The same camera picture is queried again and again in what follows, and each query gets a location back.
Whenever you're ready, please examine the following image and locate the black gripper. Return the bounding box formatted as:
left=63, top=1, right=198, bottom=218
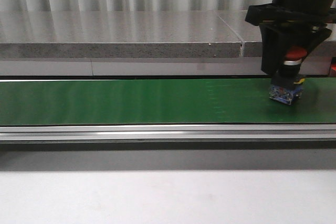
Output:
left=245, top=0, right=335, bottom=76

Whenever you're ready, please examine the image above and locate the red mushroom push button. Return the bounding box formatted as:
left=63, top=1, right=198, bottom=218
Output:
left=269, top=46, right=308, bottom=105

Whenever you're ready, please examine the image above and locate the grey stone slab right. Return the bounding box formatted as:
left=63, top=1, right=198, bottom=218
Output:
left=216, top=10, right=335, bottom=58

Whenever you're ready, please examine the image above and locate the grey stone slab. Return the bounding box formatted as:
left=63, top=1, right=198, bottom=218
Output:
left=216, top=10, right=335, bottom=58
left=1, top=11, right=241, bottom=59

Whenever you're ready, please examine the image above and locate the green conveyor belt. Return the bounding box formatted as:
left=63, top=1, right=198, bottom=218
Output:
left=1, top=78, right=335, bottom=126

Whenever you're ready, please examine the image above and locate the grey stone slab left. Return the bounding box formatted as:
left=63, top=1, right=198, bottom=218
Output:
left=1, top=11, right=241, bottom=59

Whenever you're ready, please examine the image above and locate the aluminium conveyor side rail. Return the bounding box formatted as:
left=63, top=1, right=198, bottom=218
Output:
left=1, top=123, right=335, bottom=144

